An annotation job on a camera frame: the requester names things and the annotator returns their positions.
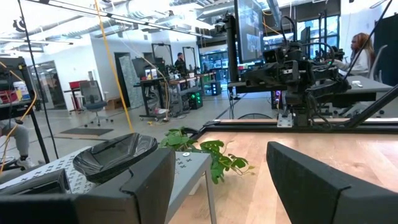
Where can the wooden top standing desk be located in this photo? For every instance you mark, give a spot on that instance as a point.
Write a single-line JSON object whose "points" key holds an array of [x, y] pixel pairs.
{"points": [[174, 82]]}

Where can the red cabinet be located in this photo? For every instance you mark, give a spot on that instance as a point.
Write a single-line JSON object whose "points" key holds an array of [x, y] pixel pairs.
{"points": [[74, 84]]}

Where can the dark floor mat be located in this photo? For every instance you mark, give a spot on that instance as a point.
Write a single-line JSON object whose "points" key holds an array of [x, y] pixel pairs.
{"points": [[87, 131]]}

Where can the dark partition panel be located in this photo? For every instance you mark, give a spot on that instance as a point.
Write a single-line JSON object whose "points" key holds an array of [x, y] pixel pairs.
{"points": [[388, 46]]}

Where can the large black monitor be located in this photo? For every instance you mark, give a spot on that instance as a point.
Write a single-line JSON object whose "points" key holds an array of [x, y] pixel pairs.
{"points": [[248, 31]]}

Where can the grey patterned panel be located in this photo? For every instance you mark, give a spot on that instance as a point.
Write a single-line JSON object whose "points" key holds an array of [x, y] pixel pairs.
{"points": [[127, 81]]}

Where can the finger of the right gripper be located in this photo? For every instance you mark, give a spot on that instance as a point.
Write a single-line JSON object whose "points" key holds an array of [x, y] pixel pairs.
{"points": [[264, 74]]}

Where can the green potted plant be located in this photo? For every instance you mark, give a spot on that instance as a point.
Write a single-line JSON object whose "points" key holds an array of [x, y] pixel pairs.
{"points": [[217, 161]]}

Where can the computer tower green lights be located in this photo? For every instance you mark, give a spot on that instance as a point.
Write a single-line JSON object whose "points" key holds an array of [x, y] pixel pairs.
{"points": [[196, 99]]}

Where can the brown cardboard box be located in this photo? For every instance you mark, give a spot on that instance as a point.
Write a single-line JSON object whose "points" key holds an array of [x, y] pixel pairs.
{"points": [[114, 103]]}

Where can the silver frame bracket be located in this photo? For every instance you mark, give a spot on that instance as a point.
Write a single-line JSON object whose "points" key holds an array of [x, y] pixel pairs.
{"points": [[284, 121]]}

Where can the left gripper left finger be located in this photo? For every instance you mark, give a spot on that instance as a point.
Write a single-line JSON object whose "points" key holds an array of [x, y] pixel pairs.
{"points": [[93, 208]]}

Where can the grey perforated metal shelf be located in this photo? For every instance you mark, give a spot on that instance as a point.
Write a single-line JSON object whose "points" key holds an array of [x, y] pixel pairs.
{"points": [[186, 168]]}

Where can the grey desk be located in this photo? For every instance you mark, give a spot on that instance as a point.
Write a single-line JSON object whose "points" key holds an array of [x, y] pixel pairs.
{"points": [[367, 90]]}

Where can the black glossy wavy plate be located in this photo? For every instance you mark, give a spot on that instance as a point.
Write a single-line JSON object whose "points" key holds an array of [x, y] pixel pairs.
{"points": [[104, 181]]}

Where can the black computer tower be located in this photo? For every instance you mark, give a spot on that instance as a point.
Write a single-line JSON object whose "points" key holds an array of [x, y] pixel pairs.
{"points": [[216, 88]]}

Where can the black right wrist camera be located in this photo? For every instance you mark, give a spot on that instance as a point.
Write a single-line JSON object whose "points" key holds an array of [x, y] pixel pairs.
{"points": [[272, 56]]}

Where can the white plastic container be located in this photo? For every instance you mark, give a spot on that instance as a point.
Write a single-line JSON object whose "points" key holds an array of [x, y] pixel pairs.
{"points": [[21, 90]]}

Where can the black wavy square plate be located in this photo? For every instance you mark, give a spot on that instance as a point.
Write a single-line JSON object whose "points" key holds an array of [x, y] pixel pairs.
{"points": [[98, 178]]}

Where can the black round wavy plate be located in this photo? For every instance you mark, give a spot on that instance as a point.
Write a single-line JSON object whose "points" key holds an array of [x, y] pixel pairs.
{"points": [[115, 152]]}

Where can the black monitor stand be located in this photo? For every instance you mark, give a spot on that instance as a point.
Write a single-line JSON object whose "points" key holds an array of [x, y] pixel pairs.
{"points": [[231, 56]]}

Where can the black storage rack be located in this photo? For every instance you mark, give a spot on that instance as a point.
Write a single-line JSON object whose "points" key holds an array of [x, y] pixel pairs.
{"points": [[15, 109]]}

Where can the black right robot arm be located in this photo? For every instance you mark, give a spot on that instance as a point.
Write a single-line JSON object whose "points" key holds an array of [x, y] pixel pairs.
{"points": [[329, 82]]}

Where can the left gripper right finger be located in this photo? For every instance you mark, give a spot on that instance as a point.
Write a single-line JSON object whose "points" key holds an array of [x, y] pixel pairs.
{"points": [[326, 205]]}

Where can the grey office chair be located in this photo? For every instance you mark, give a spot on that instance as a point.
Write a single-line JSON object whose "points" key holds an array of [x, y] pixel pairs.
{"points": [[374, 67], [91, 93]]}

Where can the person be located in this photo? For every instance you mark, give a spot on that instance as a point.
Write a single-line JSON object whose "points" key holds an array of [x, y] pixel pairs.
{"points": [[360, 62], [181, 63], [20, 137]]}

